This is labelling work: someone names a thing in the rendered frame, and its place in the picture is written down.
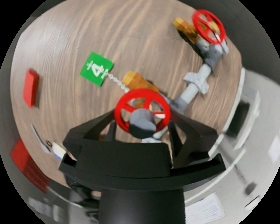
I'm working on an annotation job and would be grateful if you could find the green tag on white chain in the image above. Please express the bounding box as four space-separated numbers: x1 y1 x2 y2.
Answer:
79 50 129 93

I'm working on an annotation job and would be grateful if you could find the red rectangular block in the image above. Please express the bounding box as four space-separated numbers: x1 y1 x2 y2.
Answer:
23 66 39 107

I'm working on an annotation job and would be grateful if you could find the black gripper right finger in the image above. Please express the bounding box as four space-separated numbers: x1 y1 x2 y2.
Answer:
168 108 219 168

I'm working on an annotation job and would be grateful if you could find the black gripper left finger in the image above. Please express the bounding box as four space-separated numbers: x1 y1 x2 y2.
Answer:
66 108 117 142

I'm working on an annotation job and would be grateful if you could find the grey cylinder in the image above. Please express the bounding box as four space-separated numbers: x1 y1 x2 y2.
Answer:
128 109 156 139

